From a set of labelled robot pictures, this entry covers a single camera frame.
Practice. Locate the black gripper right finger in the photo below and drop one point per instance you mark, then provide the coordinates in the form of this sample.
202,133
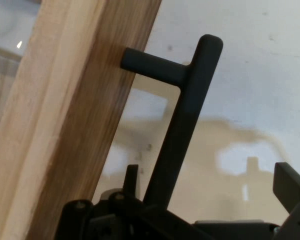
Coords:
297,195

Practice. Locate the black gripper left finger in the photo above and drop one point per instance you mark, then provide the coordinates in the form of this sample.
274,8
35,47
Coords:
110,220

